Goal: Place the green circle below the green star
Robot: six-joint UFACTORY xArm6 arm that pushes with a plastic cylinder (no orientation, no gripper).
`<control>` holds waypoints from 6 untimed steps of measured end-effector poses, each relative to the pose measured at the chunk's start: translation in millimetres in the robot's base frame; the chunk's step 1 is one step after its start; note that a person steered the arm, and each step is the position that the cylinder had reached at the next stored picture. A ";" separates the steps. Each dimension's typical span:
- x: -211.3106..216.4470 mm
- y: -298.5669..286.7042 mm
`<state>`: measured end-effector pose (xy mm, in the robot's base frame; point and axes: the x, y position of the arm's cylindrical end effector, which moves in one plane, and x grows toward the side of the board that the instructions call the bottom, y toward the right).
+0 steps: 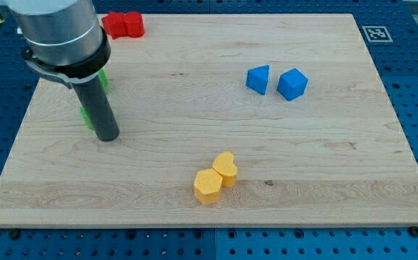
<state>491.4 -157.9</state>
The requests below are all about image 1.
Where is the black flange clamp ring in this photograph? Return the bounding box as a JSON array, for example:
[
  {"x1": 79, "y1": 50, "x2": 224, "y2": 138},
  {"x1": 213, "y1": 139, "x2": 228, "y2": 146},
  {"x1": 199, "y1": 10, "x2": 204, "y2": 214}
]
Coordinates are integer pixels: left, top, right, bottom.
[{"x1": 21, "y1": 26, "x2": 111, "y2": 89}]

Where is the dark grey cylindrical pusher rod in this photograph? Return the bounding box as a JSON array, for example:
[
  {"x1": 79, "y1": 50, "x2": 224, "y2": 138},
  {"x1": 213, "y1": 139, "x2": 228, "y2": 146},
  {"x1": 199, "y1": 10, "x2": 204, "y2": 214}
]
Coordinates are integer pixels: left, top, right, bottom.
[{"x1": 74, "y1": 74, "x2": 120, "y2": 142}]

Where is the green circle block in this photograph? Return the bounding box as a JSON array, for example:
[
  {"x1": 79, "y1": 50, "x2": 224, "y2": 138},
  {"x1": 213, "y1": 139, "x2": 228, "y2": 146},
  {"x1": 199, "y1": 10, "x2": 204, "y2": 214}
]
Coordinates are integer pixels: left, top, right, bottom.
[{"x1": 79, "y1": 106, "x2": 94, "y2": 131}]

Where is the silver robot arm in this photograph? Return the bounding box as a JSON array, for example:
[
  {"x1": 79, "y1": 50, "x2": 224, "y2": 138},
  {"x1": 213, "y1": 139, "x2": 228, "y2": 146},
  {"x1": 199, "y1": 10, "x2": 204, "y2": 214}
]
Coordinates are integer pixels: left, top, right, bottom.
[{"x1": 0, "y1": 0, "x2": 120, "y2": 142}]

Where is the green star block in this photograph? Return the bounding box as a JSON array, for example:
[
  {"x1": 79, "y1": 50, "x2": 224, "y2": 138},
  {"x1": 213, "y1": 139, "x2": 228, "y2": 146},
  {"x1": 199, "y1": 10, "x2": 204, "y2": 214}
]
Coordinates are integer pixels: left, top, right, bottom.
[{"x1": 98, "y1": 69, "x2": 109, "y2": 95}]

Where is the red star block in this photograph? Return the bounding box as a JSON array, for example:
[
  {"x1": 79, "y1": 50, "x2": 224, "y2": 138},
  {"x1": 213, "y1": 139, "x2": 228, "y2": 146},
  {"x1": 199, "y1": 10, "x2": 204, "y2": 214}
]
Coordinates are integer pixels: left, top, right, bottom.
[{"x1": 101, "y1": 12, "x2": 128, "y2": 40}]

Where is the red cylinder block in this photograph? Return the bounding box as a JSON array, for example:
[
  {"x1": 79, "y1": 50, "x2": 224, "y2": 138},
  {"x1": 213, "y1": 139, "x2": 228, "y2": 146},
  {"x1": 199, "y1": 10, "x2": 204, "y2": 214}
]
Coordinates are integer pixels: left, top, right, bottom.
[{"x1": 123, "y1": 12, "x2": 145, "y2": 38}]

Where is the yellow hexagon block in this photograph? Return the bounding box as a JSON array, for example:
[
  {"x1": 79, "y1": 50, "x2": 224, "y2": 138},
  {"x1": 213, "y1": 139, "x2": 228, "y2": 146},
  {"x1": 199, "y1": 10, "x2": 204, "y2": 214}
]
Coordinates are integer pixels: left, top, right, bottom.
[{"x1": 193, "y1": 168, "x2": 222, "y2": 205}]

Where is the yellow heart block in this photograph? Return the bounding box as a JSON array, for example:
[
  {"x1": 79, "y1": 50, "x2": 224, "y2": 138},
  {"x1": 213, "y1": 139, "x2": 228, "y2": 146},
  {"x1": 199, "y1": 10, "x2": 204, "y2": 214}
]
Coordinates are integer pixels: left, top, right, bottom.
[{"x1": 212, "y1": 151, "x2": 238, "y2": 187}]

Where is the black bolt left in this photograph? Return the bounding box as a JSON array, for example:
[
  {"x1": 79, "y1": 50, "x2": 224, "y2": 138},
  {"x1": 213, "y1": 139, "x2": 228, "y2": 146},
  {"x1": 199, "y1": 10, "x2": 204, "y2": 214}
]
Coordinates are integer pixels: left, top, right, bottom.
[{"x1": 8, "y1": 229, "x2": 20, "y2": 240}]

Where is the black bolt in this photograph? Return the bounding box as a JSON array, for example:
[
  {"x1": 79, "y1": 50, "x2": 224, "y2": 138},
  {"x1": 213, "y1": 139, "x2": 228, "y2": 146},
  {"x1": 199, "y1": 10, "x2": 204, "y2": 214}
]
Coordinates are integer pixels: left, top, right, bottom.
[
  {"x1": 8, "y1": 229, "x2": 20, "y2": 240},
  {"x1": 408, "y1": 226, "x2": 418, "y2": 238}
]

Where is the wooden board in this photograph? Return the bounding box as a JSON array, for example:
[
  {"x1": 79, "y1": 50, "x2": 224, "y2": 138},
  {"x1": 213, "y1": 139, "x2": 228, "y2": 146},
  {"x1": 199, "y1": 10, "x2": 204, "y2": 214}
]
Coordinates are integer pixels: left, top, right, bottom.
[{"x1": 0, "y1": 14, "x2": 418, "y2": 229}]

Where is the blue triangle block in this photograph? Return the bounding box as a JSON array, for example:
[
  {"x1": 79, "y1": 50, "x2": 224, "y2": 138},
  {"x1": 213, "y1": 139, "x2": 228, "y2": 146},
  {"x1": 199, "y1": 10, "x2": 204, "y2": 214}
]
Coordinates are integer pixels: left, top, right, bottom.
[{"x1": 245, "y1": 65, "x2": 270, "y2": 95}]

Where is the blue cube block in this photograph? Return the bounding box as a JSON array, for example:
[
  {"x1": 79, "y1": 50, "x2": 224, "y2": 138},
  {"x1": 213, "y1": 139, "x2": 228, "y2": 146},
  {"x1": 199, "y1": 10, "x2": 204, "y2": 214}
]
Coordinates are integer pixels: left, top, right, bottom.
[{"x1": 277, "y1": 68, "x2": 308, "y2": 101}]

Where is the white fiducial marker tag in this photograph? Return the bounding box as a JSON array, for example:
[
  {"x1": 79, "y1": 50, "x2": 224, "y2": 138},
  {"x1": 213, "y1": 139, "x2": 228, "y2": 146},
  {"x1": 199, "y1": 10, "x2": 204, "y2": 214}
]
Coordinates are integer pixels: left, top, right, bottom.
[{"x1": 362, "y1": 25, "x2": 393, "y2": 43}]

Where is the black bolt right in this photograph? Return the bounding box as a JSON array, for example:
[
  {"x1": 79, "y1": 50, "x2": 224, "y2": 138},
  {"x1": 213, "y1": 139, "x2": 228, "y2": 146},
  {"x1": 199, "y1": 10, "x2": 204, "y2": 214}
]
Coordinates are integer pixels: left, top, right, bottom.
[{"x1": 408, "y1": 226, "x2": 418, "y2": 238}]

